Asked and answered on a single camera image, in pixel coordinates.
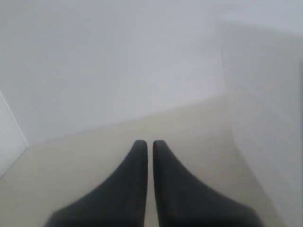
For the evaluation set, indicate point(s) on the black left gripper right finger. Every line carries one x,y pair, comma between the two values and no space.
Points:
184,201

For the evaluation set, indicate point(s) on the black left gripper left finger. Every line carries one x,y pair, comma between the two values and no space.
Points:
120,201

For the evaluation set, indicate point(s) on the white plastic drawer cabinet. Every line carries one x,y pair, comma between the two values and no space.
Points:
12,140

